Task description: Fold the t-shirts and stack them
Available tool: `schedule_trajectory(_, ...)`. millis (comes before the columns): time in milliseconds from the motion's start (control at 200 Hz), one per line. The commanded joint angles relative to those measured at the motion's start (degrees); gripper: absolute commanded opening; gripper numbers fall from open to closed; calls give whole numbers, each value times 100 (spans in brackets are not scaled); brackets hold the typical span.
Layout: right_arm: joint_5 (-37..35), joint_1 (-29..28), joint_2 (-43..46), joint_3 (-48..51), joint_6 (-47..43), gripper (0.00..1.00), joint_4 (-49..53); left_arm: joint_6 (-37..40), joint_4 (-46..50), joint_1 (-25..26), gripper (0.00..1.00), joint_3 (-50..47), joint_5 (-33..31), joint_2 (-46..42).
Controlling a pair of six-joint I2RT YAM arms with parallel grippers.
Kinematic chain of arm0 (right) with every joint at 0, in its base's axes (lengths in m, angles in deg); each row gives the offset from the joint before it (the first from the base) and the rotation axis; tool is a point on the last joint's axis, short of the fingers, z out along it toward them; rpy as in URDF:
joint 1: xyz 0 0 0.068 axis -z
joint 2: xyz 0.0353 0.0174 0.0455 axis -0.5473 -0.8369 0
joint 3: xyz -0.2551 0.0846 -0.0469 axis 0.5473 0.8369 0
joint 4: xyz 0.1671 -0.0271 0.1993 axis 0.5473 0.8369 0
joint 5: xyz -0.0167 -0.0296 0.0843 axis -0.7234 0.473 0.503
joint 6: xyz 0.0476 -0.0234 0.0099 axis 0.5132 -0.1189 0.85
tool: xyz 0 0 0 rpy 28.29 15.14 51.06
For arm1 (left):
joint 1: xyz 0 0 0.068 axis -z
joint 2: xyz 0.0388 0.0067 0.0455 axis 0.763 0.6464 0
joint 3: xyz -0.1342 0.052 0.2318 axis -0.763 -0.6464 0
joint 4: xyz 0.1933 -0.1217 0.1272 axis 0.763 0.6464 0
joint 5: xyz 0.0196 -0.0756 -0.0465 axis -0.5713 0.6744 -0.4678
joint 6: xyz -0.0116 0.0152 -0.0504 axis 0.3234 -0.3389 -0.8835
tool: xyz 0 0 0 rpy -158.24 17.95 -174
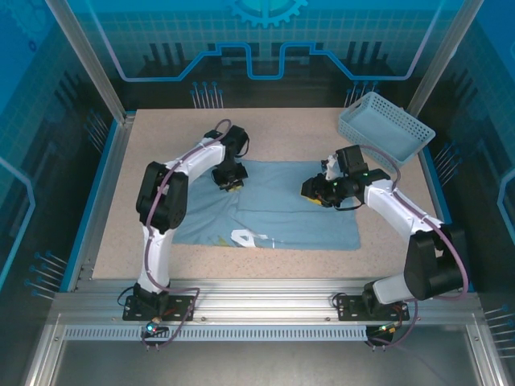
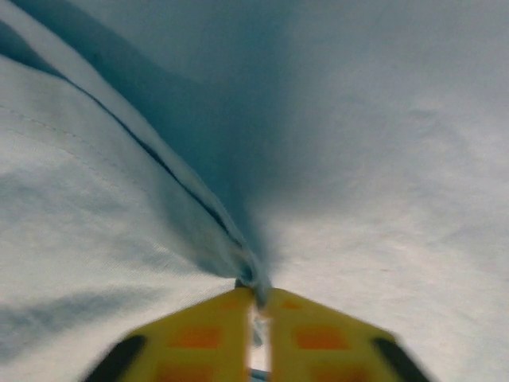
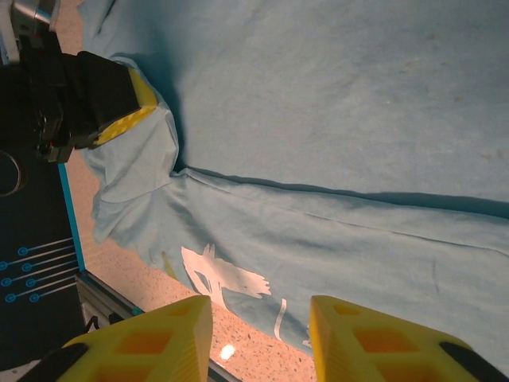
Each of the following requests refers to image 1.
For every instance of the light blue printed t-shirt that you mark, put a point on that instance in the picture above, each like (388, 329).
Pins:
(281, 217)

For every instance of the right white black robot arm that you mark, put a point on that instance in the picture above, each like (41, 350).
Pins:
(386, 201)

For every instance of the light blue perforated plastic basket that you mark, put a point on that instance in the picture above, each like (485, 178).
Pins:
(386, 124)

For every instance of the small lit connector module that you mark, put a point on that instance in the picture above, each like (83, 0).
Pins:
(152, 327)
(385, 329)

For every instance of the grey metal sheet panel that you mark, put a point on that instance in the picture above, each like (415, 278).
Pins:
(261, 364)

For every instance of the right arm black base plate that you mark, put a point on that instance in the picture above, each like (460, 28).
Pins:
(350, 307)

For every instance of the aluminium mounting rail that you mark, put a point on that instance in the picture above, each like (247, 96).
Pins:
(261, 301)

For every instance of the aluminium side rail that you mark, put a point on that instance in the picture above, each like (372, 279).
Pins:
(104, 193)

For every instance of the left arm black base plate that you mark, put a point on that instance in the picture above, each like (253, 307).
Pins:
(181, 307)

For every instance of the aluminium frame post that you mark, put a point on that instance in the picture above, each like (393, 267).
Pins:
(442, 56)
(92, 68)

